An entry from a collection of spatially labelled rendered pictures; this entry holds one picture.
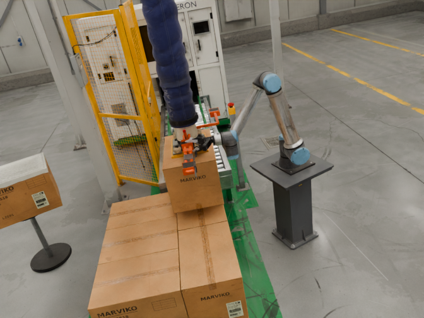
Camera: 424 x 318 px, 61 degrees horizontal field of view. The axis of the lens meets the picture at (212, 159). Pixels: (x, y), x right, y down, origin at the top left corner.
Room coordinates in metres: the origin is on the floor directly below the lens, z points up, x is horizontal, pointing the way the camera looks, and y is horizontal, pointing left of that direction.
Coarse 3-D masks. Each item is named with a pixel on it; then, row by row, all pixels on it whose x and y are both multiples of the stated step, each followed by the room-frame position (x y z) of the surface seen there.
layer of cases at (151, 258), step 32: (128, 224) 2.45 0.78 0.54; (160, 224) 2.37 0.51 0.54; (192, 224) 2.29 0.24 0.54; (224, 224) 2.22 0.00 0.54; (128, 256) 2.05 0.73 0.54; (160, 256) 1.99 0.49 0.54; (192, 256) 1.93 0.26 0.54; (224, 256) 1.88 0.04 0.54; (96, 288) 1.79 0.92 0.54; (128, 288) 1.74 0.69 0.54; (160, 288) 1.69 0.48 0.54; (192, 288) 1.65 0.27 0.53; (224, 288) 1.66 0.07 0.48
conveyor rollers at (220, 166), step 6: (198, 108) 4.96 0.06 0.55; (204, 108) 4.95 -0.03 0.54; (198, 114) 4.76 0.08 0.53; (204, 114) 4.68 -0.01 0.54; (198, 120) 4.50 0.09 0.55; (210, 126) 4.23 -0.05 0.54; (216, 150) 3.51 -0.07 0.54; (216, 156) 3.35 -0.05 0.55; (222, 162) 3.25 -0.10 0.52; (222, 168) 3.08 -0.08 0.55
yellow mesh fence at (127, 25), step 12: (132, 12) 5.15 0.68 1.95; (132, 24) 4.75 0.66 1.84; (132, 36) 4.47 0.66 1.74; (132, 48) 4.14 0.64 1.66; (144, 60) 5.19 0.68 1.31; (144, 72) 4.75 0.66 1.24; (144, 84) 4.43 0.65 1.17; (144, 96) 4.14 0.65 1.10; (156, 108) 5.19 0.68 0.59; (156, 120) 4.75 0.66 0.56; (156, 132) 4.38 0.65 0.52; (156, 144) 4.14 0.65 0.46
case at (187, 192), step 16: (176, 160) 2.40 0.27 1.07; (208, 160) 2.31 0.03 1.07; (176, 176) 2.30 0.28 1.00; (192, 176) 2.30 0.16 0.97; (208, 176) 2.30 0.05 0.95; (176, 192) 2.30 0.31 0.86; (192, 192) 2.30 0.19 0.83; (208, 192) 2.30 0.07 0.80; (176, 208) 2.30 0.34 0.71; (192, 208) 2.30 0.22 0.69
